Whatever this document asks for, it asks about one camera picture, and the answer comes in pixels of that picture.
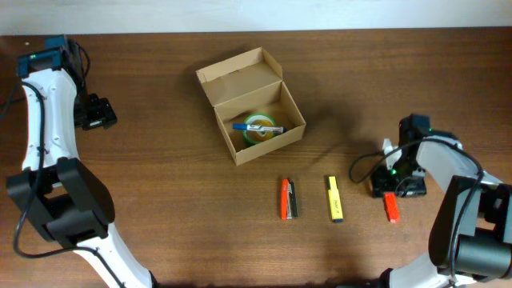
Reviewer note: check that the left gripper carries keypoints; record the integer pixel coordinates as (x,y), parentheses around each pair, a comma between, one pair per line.
(103,114)

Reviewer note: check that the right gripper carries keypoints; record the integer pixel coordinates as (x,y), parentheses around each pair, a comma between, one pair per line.
(381,182)

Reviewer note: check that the orange utility knife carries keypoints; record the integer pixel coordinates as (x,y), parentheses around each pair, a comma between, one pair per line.
(391,207)

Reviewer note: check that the yellow highlighter pen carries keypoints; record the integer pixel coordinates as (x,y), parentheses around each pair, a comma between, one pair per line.
(334,200)

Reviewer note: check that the orange black stapler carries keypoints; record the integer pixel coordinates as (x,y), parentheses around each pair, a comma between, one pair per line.
(288,203)

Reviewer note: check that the small yellow tape roll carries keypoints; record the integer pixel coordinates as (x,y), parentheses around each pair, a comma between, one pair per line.
(260,135)

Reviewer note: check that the blue white marker pen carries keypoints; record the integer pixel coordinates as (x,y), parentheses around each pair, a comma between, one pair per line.
(259,128)

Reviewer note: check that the brown cardboard box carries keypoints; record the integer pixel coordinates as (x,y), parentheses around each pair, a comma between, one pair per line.
(251,83)

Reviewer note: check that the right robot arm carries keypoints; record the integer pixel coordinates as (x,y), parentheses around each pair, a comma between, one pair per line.
(470,240)

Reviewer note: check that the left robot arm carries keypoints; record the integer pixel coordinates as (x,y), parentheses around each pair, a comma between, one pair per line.
(64,206)

